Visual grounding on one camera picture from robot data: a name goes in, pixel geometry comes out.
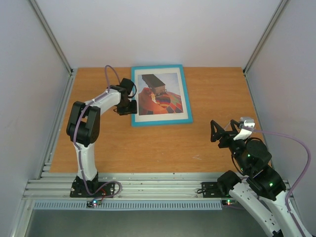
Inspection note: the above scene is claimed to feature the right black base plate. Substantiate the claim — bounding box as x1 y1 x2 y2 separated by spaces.
201 182 230 198

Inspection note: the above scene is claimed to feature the balloon photo in frame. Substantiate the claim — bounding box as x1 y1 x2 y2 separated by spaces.
138 73 184 116

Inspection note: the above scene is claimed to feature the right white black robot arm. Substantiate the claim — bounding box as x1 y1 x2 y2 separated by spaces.
210 117 311 237

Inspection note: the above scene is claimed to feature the left aluminium corner post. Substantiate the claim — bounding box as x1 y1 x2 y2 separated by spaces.
28 0 73 76

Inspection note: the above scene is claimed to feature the aluminium corner post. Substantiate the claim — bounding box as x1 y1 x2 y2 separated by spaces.
28 0 73 76
243 0 290 77

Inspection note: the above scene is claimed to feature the grey slotted cable duct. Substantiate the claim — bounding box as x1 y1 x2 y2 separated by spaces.
33 199 222 211

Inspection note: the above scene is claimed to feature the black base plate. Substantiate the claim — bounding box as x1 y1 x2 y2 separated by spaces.
201 182 230 198
70 173 116 198

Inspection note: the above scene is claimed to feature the circuit board with leds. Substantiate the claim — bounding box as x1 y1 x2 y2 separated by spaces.
222 199 238 206
86 200 102 208

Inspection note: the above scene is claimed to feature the right aluminium corner post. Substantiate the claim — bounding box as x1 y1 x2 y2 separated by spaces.
243 0 290 77

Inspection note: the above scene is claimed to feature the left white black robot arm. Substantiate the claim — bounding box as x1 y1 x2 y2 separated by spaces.
66 78 137 197

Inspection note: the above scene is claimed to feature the turquoise picture frame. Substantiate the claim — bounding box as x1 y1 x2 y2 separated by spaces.
131 65 193 127

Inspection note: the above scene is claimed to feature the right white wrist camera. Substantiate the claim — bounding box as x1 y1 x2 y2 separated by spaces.
233 117 255 141

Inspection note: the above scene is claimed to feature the left circuit board with LEDs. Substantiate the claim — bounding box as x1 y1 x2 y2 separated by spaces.
86 200 102 208

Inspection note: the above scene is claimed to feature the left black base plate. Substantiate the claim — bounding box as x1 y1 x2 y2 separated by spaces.
70 173 116 198

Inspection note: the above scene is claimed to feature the right circuit board with LEDs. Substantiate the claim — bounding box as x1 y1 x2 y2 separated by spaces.
222 199 238 206

